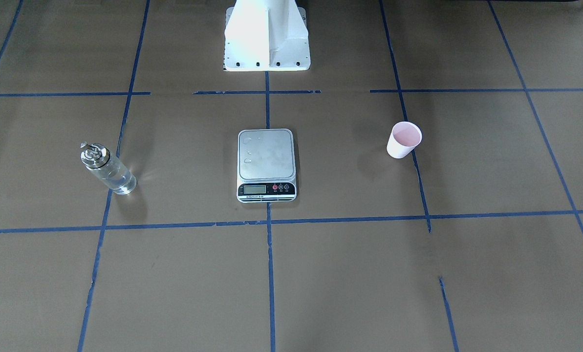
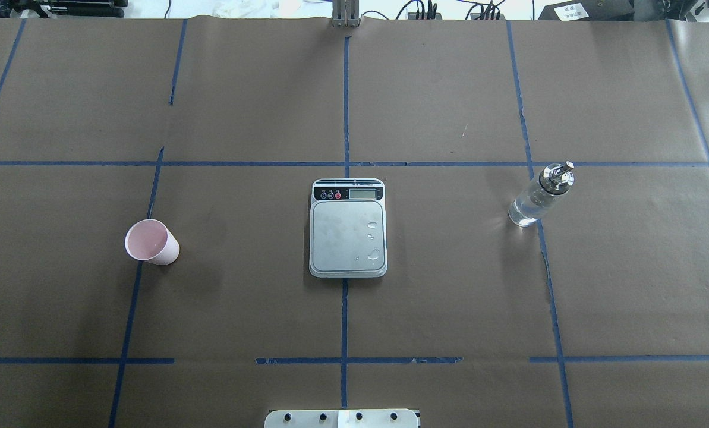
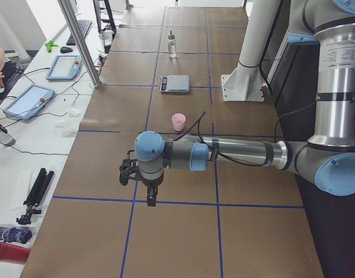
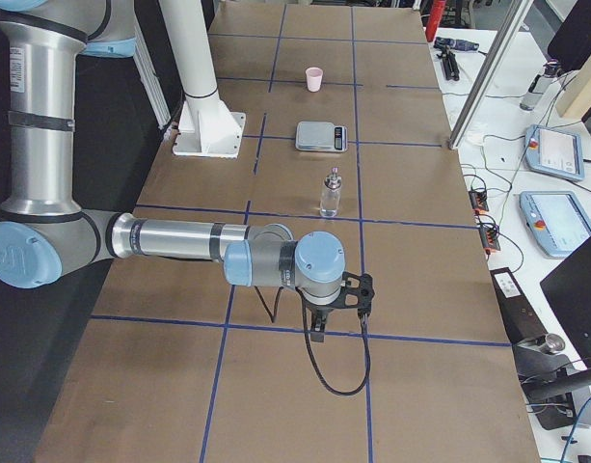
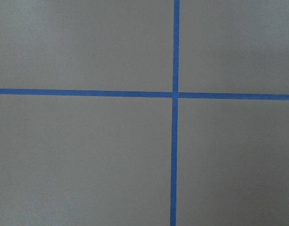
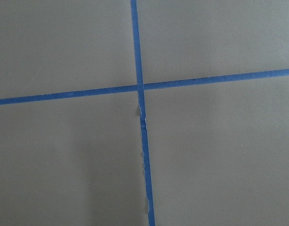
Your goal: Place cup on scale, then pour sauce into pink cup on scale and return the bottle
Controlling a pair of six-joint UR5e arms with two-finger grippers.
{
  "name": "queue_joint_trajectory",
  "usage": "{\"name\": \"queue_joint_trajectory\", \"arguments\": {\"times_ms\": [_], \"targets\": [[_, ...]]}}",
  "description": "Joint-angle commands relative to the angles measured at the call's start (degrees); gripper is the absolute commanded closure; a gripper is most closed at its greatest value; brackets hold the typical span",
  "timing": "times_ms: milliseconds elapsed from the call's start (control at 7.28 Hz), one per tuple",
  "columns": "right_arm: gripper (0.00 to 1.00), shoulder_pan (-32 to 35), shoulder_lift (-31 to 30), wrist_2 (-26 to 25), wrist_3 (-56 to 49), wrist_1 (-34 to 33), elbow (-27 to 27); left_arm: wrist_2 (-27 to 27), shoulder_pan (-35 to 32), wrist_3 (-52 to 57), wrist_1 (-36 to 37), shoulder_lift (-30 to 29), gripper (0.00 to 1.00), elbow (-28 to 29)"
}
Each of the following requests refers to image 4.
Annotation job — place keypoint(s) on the wooden board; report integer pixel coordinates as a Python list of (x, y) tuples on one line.
[(576, 100)]

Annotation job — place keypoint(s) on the grey water bottle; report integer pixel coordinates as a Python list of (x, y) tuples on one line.
[(540, 83)]

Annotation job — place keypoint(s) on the folded blue umbrella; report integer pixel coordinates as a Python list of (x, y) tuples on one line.
[(455, 44)]

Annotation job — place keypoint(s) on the black monitor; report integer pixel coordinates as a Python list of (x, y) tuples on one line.
[(568, 291)]

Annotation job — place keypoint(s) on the black folded tripod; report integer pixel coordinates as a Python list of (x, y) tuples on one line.
[(449, 64)]

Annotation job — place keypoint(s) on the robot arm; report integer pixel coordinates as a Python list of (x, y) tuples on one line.
[(45, 234)]

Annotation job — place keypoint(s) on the pink paper cup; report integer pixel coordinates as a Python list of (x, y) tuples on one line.
[(314, 77)]

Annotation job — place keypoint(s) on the orange connector block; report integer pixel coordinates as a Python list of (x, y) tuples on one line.
[(488, 234), (478, 201)]

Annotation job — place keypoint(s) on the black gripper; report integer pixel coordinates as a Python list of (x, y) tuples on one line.
[(318, 309)]

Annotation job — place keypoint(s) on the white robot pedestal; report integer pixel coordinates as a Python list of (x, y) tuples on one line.
[(206, 127)]

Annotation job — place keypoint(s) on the lower teach pendant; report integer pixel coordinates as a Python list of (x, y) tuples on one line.
[(557, 221)]

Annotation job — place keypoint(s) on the upper teach pendant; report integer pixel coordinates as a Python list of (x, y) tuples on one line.
[(554, 152)]

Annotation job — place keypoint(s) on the red cylinder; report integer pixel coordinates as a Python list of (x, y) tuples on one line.
[(434, 19)]

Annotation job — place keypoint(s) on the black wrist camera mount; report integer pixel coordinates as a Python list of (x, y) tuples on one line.
[(356, 293)]

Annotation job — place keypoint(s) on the black box with label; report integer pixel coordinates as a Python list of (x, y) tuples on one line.
[(519, 308)]

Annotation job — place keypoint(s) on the teach pendant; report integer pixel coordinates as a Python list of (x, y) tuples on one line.
[(557, 221), (554, 152)]

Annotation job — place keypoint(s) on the silver kitchen scale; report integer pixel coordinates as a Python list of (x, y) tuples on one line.
[(321, 136)]

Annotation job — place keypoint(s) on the aluminium frame post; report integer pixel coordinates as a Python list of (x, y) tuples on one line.
[(485, 77)]

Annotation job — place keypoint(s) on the lower orange connector block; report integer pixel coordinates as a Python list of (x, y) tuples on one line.
[(488, 234)]

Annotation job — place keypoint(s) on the clear glass sauce bottle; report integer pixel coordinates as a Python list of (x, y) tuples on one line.
[(331, 193)]

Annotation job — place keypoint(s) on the upper orange connector block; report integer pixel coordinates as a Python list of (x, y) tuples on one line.
[(478, 201)]

